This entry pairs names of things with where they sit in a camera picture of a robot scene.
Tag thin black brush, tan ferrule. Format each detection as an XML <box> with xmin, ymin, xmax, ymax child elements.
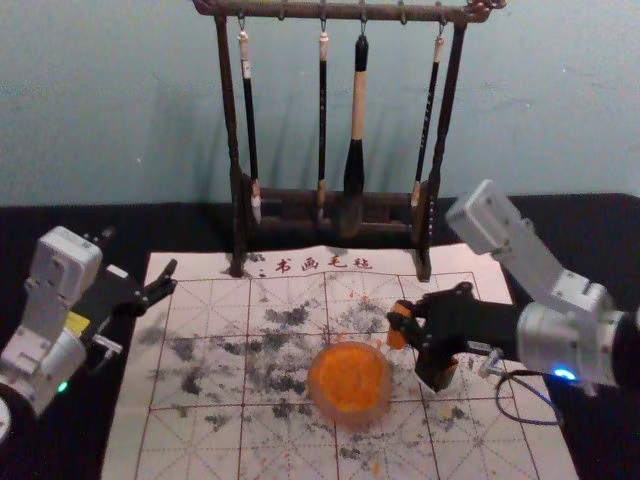
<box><xmin>409</xmin><ymin>34</ymin><xmax>447</xmax><ymax>209</ymax></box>

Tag thin black calligraphy brush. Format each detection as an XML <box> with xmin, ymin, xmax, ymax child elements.
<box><xmin>316</xmin><ymin>30</ymin><xmax>331</xmax><ymax>224</ymax></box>

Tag right gripper's thin dark cable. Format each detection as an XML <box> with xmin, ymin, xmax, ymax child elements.
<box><xmin>478</xmin><ymin>348</ymin><xmax>564</xmax><ymax>428</ymax></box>

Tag white gridded calligraphy felt mat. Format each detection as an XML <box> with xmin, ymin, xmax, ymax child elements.
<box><xmin>99</xmin><ymin>243</ymin><xmax>581</xmax><ymax>480</ymax></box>

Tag clear bowl of orange paint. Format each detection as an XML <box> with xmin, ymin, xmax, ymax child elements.
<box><xmin>305</xmin><ymin>340</ymin><xmax>394</xmax><ymax>429</ymax></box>

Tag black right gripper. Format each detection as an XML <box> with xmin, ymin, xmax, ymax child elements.
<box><xmin>386</xmin><ymin>281</ymin><xmax>527</xmax><ymax>394</ymax></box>

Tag black table cloth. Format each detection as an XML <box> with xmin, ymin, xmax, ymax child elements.
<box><xmin>0</xmin><ymin>192</ymin><xmax>640</xmax><ymax>480</ymax></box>

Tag thin black brush, white tip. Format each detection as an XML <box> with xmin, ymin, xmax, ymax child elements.
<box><xmin>237</xmin><ymin>29</ymin><xmax>264</xmax><ymax>225</ymax></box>

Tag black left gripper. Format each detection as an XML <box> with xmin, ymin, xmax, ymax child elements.
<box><xmin>74</xmin><ymin>227</ymin><xmax>179</xmax><ymax>346</ymax></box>

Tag large tan-handled calligraphy brush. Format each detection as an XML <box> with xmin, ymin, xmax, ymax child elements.
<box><xmin>339</xmin><ymin>33</ymin><xmax>372</xmax><ymax>239</ymax></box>

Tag dark wooden brush rack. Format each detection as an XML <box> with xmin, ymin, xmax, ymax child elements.
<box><xmin>192</xmin><ymin>0</ymin><xmax>507</xmax><ymax>282</ymax></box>

